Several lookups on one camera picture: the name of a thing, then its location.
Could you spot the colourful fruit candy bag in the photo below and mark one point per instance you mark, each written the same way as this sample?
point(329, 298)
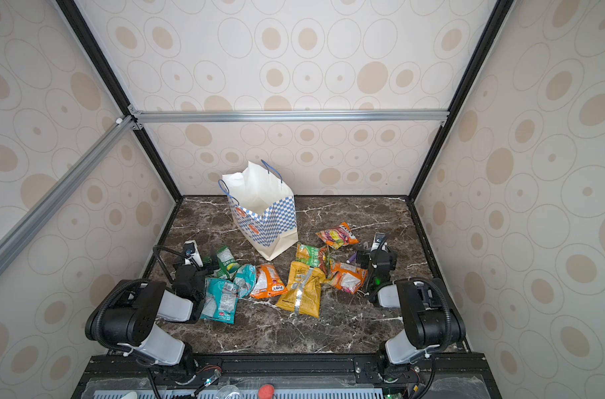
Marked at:
point(338, 236)

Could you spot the green corn snack bag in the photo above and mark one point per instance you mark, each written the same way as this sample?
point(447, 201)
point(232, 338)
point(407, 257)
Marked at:
point(312, 256)

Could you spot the orange Fox's candy bag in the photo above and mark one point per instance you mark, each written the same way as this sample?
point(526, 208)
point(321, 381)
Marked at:
point(268, 283)

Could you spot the yellow snack bag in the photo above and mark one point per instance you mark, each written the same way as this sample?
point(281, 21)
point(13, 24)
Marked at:
point(304, 288)

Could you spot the teal snack bag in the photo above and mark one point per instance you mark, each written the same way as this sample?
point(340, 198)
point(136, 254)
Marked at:
point(245, 279)
point(220, 301)

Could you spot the green Fox's spring tea bag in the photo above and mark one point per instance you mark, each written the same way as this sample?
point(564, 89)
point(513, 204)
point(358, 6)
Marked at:
point(228, 265)

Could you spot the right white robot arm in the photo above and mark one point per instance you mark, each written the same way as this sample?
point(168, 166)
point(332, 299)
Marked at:
point(431, 322)

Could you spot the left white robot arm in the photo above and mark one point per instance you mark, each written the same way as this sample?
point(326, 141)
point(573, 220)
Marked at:
point(125, 321)

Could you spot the blue checkered paper bag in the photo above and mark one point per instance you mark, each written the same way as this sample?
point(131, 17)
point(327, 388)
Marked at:
point(263, 208)

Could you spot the red round button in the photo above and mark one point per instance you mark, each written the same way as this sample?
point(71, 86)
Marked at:
point(267, 391)

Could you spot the aluminium rail on back wall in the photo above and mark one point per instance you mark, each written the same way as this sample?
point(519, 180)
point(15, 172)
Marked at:
point(290, 116)

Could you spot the aluminium rail on wall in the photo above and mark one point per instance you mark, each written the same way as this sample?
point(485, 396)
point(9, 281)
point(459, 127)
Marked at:
point(290, 116)
point(13, 243)

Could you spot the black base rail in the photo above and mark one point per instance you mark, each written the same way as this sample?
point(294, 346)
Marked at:
point(317, 375)

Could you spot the black right corner frame post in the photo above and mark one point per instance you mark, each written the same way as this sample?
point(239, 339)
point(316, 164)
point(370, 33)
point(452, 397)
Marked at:
point(478, 57)

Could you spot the black corner frame post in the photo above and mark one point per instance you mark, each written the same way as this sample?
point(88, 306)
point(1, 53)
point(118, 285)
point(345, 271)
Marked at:
point(91, 47)
point(478, 57)

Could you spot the aluminium rail on left wall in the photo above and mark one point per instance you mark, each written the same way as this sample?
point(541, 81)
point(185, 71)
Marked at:
point(13, 243)

